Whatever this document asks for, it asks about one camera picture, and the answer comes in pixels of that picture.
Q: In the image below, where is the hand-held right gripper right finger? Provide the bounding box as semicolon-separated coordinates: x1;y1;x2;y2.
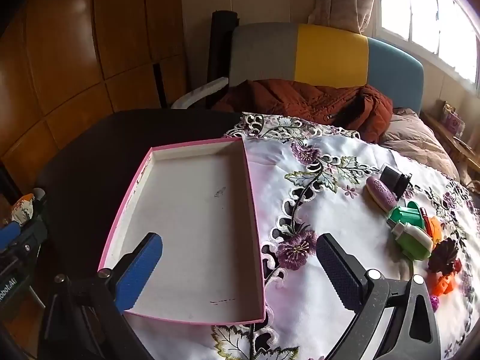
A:
316;233;443;360

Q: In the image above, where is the green plastic clip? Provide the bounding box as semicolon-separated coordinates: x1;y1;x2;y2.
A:
387;201;426;233

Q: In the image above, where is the pink cardboard box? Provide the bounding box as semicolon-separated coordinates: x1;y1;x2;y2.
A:
98;137;268;325

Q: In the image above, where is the green and white plastic gadget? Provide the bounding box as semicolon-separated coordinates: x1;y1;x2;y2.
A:
392;222;434;261

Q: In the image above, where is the black cylindrical filter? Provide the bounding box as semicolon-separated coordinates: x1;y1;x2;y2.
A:
379;164;413;199

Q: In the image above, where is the orange yellow plastic handle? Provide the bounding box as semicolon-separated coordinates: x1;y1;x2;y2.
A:
427;215;445;250

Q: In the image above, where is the white chair armrest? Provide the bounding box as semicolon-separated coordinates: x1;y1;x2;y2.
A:
170;77;229;109

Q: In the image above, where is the rust brown padded jacket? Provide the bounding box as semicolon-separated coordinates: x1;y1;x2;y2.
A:
212;79;394;143

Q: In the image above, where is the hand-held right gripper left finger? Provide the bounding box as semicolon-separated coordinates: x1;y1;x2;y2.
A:
37;232;164;360

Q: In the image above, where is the wooden side desk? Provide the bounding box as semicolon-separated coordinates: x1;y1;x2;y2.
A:
420;99;480;184

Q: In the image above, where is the dark brown comb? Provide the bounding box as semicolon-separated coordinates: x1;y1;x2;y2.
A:
427;238;460;274

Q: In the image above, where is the pale pink quilt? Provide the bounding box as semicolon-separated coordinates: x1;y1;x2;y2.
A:
379;108;460;181

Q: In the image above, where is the white floral embroidered tablecloth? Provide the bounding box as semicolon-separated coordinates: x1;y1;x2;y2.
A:
212;112;480;360

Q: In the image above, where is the purple gift box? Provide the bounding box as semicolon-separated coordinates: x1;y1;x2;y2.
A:
442;101;467;137

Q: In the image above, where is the orange white patterned cloth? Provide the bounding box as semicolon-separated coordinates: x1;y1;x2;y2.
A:
11;193;36;224

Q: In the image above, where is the beige curtain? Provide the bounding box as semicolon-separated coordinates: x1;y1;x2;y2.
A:
307;0;379;36

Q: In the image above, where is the purple oval case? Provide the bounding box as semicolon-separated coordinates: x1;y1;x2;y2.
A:
366;176;398;214

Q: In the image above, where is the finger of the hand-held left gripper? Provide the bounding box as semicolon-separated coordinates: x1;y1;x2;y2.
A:
0;219;47;257

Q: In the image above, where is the window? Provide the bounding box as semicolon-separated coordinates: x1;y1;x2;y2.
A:
375;0;480;94

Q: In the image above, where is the grey yellow blue headboard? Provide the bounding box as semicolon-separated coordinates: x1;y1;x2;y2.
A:
229;23;424;115

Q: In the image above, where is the orange plastic toy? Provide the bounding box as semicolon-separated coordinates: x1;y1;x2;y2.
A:
431;272;458;297

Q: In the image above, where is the wooden wardrobe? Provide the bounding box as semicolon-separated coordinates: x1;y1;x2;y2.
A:
0;0;188;203

